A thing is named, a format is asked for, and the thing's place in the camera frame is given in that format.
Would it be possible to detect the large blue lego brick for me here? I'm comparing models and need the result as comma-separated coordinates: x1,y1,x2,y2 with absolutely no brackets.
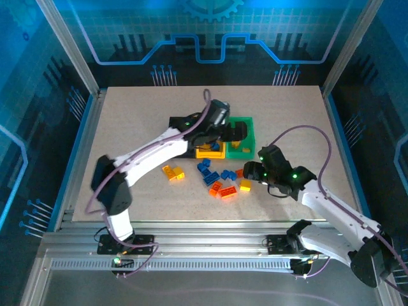
203,171,221,187

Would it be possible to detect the long yellow lego brick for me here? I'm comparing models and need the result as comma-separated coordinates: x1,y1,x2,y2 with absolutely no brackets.
161,164,177,182

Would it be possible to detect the green plastic bin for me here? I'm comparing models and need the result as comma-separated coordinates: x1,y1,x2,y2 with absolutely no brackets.
224,116,257,161

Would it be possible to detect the yellow plastic bin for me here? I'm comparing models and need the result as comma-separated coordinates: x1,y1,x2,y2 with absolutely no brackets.
194,142,226,159

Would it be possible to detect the black plastic bin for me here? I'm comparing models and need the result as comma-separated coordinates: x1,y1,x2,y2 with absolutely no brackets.
168,115,197,159

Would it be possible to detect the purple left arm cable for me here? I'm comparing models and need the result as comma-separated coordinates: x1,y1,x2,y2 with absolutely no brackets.
84,89,213,280

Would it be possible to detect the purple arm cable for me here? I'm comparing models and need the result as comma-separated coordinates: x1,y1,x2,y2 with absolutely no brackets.
84,89,213,280
272,125,408,294

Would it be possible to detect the thin black camera cable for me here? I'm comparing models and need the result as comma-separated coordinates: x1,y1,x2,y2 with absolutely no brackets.
266,184,291,199

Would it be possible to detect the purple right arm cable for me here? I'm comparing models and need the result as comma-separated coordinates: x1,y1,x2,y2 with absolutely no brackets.
272,125,408,294

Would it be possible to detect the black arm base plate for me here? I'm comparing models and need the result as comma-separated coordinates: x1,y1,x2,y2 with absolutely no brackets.
97,234,156,256
266,234,319,256

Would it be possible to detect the aluminium front rail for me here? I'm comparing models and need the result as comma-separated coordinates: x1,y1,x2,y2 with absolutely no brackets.
38,219,339,259

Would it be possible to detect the slotted grey cable duct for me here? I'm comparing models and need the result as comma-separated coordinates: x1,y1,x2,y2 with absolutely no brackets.
49,258,296,273

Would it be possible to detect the aluminium frame post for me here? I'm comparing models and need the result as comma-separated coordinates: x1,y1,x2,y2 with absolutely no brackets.
35,0,102,98
321,0,385,96

